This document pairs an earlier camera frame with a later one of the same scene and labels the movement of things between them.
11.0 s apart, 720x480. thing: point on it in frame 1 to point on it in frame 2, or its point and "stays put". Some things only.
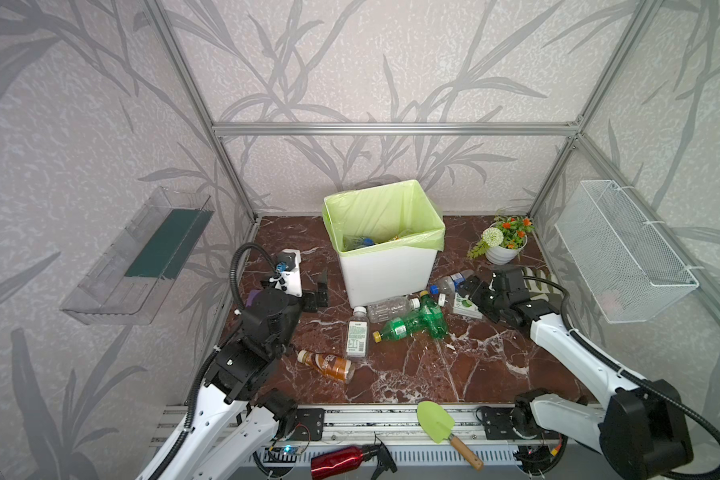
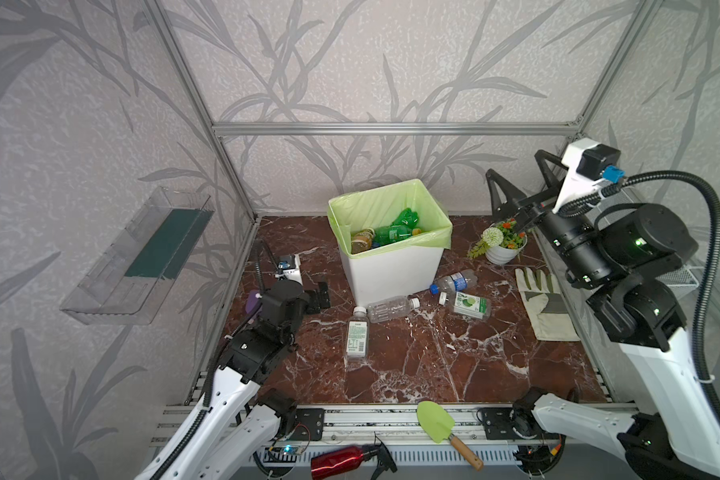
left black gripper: (311, 300) stays put
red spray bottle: (347, 459) stays put
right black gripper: (483, 298) to (531, 207)
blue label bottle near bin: (450, 284) stays put
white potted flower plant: (503, 239) stays put
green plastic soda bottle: (428, 321) to (386, 234)
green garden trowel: (439, 423) stays put
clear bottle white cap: (388, 310) stays put
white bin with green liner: (388, 237) stays put
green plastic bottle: (430, 306) to (407, 218)
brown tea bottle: (334, 367) to (362, 241)
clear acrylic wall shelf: (124, 281) stays put
